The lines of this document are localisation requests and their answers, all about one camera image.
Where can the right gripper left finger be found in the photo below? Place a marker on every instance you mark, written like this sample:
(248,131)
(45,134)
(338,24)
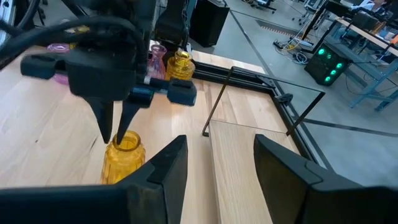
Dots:
(164,186)

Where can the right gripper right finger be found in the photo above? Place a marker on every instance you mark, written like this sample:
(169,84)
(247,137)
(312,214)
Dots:
(286,180)

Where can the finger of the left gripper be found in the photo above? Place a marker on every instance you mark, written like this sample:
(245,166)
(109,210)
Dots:
(130,109)
(102,118)

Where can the yellow ribbed glass vase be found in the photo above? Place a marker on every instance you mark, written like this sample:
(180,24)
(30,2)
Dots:
(122,161)

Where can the purple swirl glass vase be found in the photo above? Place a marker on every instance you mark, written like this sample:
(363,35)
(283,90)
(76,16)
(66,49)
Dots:
(156,65)

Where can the yellow hobnail glass vase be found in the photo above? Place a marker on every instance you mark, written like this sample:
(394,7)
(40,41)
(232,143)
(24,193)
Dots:
(180,67)

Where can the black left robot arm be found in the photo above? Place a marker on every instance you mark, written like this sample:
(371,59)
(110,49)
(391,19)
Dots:
(118,9)

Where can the wooden shelf board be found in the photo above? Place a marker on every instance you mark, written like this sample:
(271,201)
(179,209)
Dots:
(236,161)

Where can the black tower case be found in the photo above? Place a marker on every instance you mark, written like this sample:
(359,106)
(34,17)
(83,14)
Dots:
(208,21)

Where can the black computer with green lights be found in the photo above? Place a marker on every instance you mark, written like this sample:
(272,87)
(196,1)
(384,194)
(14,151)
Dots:
(326,63)

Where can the blue-framed wooden desk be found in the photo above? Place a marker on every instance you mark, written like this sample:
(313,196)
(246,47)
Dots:
(373,37)

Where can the seated person in background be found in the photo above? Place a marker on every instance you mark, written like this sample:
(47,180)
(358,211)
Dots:
(370,4)

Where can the black metal shelf frame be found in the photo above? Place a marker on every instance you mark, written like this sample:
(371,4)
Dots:
(217,99)

